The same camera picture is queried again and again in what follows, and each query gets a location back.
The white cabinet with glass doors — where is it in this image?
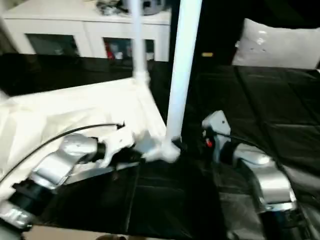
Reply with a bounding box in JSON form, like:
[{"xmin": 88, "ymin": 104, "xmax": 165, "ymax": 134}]
[{"xmin": 0, "ymin": 0, "xmax": 173, "ymax": 62}]

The white plastic table leg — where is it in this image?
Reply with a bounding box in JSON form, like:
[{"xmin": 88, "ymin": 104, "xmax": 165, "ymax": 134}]
[
  {"xmin": 127, "ymin": 0, "xmax": 152, "ymax": 87},
  {"xmin": 165, "ymin": 0, "xmax": 204, "ymax": 147}
]

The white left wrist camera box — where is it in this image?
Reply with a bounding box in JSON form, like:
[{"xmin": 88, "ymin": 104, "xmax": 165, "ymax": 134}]
[{"xmin": 100, "ymin": 128, "xmax": 137, "ymax": 168}]

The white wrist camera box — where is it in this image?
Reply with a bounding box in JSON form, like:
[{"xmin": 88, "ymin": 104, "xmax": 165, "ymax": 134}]
[
  {"xmin": 201, "ymin": 110, "xmax": 232, "ymax": 163},
  {"xmin": 100, "ymin": 128, "xmax": 137, "ymax": 168}
]

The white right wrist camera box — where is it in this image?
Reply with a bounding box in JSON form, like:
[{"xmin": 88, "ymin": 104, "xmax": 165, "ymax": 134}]
[{"xmin": 201, "ymin": 110, "xmax": 232, "ymax": 163}]

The white plastic table top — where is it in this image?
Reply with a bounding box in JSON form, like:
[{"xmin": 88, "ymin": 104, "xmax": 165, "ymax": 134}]
[{"xmin": 0, "ymin": 75, "xmax": 182, "ymax": 196}]

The black work mat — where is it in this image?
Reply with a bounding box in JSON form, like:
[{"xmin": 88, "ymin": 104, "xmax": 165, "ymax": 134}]
[{"xmin": 0, "ymin": 52, "xmax": 320, "ymax": 240}]

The grey pillow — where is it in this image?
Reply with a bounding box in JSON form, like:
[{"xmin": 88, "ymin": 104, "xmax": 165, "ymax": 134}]
[{"xmin": 234, "ymin": 18, "xmax": 320, "ymax": 71}]

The grey black bag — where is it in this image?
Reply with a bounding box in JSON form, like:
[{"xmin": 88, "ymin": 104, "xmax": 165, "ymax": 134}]
[{"xmin": 97, "ymin": 0, "xmax": 171, "ymax": 17}]

